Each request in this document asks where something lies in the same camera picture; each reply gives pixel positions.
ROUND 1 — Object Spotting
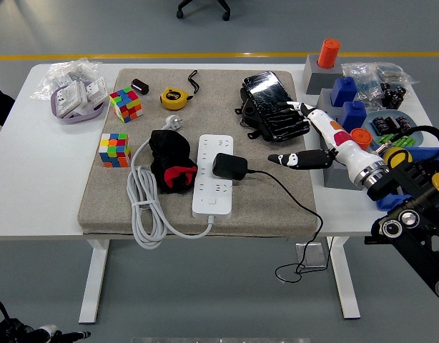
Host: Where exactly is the blue plastic bin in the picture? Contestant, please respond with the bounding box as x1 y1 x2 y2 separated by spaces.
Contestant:
375 145 439 212

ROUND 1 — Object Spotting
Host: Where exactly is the white wall socket panel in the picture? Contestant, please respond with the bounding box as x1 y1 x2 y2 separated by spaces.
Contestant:
54 81 89 119
84 76 108 104

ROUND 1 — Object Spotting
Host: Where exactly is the white power strip with cable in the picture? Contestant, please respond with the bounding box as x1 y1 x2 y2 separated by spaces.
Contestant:
126 115 235 250

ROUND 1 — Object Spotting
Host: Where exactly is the black red fabric bundle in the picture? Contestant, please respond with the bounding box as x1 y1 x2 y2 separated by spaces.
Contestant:
149 129 199 195

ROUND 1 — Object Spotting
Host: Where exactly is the black pouch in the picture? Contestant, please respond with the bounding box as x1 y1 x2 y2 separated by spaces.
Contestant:
235 87 274 142

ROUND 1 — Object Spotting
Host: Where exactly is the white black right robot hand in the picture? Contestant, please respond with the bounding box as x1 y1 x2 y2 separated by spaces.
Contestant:
267 101 383 184

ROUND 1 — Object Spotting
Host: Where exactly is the multicolour puzzle cube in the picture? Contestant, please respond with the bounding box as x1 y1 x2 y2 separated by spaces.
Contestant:
109 87 144 124
99 132 132 169

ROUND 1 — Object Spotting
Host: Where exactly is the purple oval tray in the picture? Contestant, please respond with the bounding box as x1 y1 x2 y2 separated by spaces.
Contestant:
50 80 107 125

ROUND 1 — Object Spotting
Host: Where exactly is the clear bag with round tin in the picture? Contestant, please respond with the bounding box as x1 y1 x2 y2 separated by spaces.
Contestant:
375 62 420 86

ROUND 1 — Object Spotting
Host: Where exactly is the clear bag of small parts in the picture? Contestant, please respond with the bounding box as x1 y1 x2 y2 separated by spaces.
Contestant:
340 62 385 108

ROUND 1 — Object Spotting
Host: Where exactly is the grey holder block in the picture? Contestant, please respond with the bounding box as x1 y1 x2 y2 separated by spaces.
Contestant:
314 87 345 121
301 54 344 96
322 142 374 192

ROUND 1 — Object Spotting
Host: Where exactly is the black plug adapter with cord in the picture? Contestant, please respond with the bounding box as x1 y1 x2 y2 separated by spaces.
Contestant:
212 152 335 284

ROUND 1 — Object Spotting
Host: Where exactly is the black capacitor cluster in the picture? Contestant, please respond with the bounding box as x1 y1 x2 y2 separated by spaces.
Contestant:
380 82 407 110

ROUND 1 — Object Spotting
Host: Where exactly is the shiny black phone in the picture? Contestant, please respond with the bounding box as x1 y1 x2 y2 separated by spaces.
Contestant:
242 70 310 143

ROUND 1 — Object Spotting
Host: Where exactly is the clear bag of white sockets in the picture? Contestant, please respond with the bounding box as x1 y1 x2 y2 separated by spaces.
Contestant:
29 59 102 101

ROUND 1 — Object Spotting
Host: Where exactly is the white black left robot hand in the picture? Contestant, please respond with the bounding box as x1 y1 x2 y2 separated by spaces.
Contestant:
36 324 92 343

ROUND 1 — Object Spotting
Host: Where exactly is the green battery pile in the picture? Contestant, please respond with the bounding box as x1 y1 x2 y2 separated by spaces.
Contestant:
375 134 417 147

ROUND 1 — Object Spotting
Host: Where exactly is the black office chair base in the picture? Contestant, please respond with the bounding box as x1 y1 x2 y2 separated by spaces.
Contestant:
176 0 231 21

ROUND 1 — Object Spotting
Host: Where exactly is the white table leg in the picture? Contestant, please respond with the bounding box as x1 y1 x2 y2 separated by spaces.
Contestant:
326 236 362 320
79 239 112 325

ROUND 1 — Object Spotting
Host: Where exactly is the dark brown cylinder capacitor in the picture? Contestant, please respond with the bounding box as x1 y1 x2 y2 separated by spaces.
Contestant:
130 78 150 96

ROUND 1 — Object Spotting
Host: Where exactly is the grey-brown fabric mat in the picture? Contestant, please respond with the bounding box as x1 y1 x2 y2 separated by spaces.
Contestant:
77 67 319 239

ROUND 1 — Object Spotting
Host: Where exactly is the blue square block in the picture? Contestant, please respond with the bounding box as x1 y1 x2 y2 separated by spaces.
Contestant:
337 100 367 132
330 76 358 108

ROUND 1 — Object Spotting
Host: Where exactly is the blue-grey plate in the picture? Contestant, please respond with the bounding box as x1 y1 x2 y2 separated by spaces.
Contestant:
360 109 425 148

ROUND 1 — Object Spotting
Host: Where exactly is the orange cylinder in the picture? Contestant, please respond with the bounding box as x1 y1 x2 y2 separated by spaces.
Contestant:
317 38 342 69
350 127 373 151

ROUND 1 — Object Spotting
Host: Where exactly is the silver floor plate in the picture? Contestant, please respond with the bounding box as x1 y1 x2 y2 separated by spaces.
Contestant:
295 242 330 269

